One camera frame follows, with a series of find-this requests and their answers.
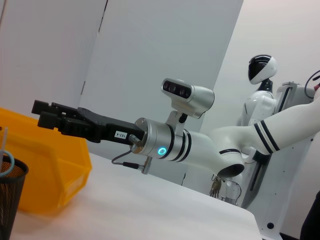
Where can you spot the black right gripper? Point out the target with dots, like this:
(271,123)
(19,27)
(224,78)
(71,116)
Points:
(110,130)

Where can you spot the light blue scissors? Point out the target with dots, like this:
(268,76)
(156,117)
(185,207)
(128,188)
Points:
(11,162)

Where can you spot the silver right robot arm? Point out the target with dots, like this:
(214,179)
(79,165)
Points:
(225,142)

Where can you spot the silver right arm elbow plug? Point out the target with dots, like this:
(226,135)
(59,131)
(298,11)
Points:
(147,165)

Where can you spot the black mesh pen holder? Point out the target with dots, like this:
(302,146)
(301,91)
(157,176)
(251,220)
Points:
(10,200)

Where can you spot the yellow plastic bin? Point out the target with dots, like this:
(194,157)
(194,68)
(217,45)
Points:
(45,162)

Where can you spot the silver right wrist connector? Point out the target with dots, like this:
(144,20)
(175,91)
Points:
(135,140)

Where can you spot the white humanoid robot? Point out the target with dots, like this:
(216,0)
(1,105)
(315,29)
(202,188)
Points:
(262,100)

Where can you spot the white humanoid stand column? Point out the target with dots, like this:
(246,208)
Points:
(282,187)

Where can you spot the dark clothed person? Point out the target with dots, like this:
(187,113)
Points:
(312,220)

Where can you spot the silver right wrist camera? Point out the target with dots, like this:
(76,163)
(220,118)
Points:
(192,97)

